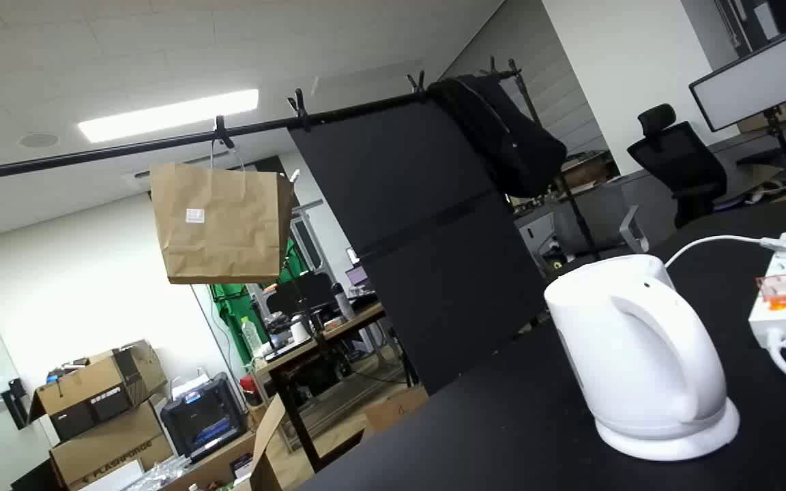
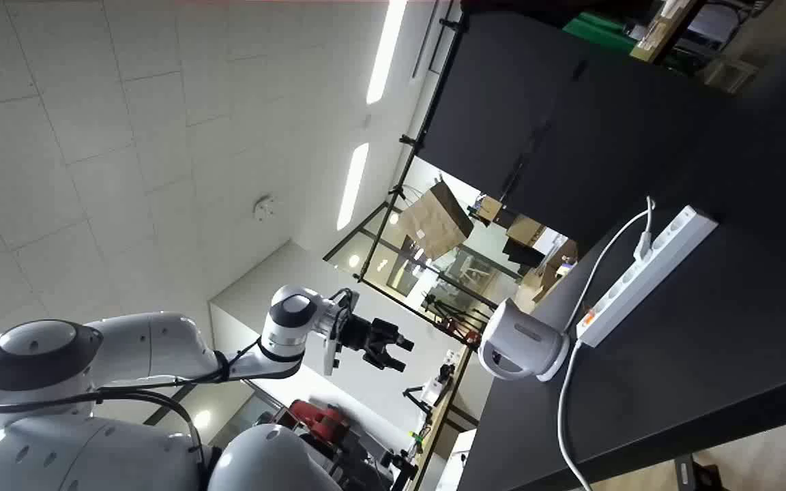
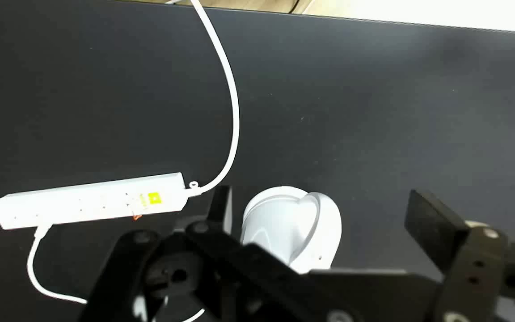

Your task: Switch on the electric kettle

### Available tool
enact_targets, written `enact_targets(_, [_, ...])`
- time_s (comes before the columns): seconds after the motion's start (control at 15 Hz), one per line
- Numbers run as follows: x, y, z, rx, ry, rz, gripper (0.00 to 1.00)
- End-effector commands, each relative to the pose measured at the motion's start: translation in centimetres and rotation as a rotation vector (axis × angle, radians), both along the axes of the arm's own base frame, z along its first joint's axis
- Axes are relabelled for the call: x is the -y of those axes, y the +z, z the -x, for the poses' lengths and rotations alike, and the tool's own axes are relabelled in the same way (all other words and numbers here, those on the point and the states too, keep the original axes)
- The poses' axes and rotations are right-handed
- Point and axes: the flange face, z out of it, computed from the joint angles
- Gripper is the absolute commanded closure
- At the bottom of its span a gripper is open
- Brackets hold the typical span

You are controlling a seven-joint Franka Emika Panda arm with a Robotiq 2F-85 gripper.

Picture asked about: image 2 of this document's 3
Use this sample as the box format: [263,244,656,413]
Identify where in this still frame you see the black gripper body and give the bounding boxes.
[337,316,392,366]

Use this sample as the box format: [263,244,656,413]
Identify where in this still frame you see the black partition panel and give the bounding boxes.
[420,10,726,243]

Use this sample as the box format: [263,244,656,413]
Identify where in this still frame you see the white electric kettle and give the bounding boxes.
[476,300,569,382]

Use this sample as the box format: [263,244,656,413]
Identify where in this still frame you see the long ceiling light lower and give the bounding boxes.
[336,141,370,232]

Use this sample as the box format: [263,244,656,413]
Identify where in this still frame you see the brown cardboard box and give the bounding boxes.
[400,180,471,258]

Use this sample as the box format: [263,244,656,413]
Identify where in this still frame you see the white power strip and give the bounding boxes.
[576,203,714,345]

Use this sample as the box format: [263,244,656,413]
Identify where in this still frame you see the long ceiling light upper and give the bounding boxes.
[363,0,405,105]

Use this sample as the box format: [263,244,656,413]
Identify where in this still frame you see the red black equipment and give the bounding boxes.
[278,397,392,491]

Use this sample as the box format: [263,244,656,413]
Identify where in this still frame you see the white power cable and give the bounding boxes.
[550,337,594,491]

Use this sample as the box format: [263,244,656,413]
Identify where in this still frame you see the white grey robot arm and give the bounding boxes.
[0,285,408,491]

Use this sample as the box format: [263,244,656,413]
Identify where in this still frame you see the long ceiling light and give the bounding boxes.
[336,141,370,232]
[363,0,405,105]

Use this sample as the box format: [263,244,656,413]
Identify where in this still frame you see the green box on shelf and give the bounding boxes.
[565,10,635,53]

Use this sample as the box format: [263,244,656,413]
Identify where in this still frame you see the white plug with cable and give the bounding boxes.
[561,194,659,333]

